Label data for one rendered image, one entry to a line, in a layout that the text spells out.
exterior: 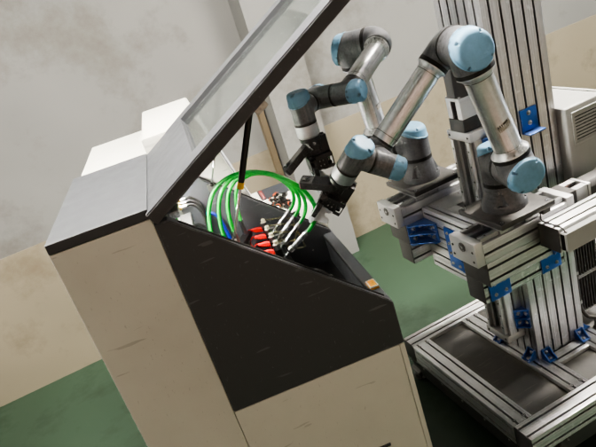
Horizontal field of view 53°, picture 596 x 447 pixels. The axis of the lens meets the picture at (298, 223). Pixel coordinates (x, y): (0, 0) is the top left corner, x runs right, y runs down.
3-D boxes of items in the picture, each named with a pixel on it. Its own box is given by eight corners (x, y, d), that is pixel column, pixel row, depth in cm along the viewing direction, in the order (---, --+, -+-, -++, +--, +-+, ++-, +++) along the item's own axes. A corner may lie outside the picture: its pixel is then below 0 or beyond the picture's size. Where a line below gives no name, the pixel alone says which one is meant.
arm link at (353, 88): (405, 43, 225) (365, 111, 193) (378, 50, 231) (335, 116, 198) (396, 14, 219) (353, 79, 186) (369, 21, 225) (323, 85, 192)
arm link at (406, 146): (427, 159, 236) (419, 126, 231) (395, 162, 243) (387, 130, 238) (435, 147, 245) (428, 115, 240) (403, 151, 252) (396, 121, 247)
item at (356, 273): (399, 336, 196) (388, 295, 190) (387, 341, 196) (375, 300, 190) (341, 263, 253) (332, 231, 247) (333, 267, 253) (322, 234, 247)
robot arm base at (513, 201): (506, 191, 212) (502, 165, 208) (538, 200, 199) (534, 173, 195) (472, 207, 208) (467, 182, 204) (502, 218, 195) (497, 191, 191)
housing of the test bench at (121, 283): (306, 579, 216) (146, 208, 159) (231, 613, 213) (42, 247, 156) (246, 369, 345) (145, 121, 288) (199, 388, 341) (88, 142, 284)
